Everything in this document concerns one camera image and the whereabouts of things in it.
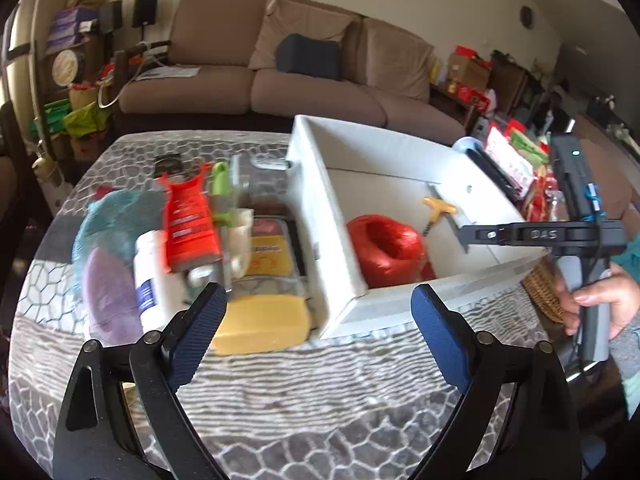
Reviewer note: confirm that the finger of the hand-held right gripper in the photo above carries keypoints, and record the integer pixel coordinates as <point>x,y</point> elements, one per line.
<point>540,235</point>

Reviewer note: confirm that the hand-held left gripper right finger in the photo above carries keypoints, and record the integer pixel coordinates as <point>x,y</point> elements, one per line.
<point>442,340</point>

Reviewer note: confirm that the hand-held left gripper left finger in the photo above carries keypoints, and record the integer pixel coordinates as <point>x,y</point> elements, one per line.
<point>192,345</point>

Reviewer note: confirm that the red twine spool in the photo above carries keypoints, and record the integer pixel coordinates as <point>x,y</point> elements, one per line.
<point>387,252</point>

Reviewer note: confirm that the white cardboard box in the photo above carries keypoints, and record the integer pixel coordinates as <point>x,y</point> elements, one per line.
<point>320,240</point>

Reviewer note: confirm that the person's right forearm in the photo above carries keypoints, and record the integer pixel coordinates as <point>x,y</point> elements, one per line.
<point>625,360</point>

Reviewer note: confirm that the person's right hand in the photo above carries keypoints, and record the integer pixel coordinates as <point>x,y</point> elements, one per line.
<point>612,295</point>

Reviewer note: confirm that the wicker basket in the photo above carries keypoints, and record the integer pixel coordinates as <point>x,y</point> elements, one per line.
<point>545,290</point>

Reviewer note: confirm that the green snack pack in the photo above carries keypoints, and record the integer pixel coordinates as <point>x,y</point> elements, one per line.
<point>530,146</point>

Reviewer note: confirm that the white red snack pack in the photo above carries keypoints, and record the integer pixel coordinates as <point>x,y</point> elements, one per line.
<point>510,160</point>

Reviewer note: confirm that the black remote control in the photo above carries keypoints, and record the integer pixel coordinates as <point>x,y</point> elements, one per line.
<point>500,177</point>

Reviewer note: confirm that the yellow sponge block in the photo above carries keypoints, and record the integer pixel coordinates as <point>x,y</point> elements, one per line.
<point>262,322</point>

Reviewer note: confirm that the white plastic bottle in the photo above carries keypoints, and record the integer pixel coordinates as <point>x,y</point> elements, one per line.
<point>152,280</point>

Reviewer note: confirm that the dark wooden cabinet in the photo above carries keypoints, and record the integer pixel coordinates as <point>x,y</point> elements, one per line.
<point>510,82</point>

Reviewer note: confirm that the yellow red flat packet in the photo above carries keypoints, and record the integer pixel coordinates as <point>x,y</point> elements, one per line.
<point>272,255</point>

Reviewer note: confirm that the red plastic grater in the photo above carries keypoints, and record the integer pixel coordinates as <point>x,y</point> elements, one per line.
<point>187,220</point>

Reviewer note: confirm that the red gift box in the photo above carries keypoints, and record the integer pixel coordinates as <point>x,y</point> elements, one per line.
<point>472,97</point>

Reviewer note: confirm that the brown cardboard box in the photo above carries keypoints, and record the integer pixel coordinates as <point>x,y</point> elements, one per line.
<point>467,72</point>

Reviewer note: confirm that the teal mesh net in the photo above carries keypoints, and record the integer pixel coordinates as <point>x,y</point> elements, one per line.
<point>110,215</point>

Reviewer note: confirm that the green peeler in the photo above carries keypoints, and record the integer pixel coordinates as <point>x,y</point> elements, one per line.
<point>220,185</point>

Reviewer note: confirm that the clear glass jar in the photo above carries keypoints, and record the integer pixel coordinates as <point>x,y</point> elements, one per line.
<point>260,185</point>

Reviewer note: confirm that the beige sofa cushion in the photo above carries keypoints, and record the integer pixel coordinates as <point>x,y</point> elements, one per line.
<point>305,17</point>
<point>395,60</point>

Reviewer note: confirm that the lime green bag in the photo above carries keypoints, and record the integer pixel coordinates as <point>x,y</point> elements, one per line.
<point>87,120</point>

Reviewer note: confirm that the brown sofa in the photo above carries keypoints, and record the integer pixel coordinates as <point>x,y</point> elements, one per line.
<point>200,95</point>

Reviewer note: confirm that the green box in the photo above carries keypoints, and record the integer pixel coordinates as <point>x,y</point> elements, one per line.
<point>50,117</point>

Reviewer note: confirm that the paper sheets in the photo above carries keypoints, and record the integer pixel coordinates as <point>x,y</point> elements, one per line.
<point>167,72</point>

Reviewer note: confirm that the black lumbar pillow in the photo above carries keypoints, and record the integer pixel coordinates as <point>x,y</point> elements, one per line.
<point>310,57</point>

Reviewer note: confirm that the round printed tin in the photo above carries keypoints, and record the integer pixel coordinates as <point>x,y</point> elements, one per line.
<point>68,66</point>

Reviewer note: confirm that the white coat stand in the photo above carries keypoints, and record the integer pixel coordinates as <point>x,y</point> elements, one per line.
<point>36,70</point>

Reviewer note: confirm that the black speaker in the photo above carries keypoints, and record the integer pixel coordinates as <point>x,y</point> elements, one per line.
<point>111,16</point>
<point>145,10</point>

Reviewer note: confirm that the stack of purple packs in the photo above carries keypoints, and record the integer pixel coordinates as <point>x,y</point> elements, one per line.
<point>72,27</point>

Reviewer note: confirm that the round wall clock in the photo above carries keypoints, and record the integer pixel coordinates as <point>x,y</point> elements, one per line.
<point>526,16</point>

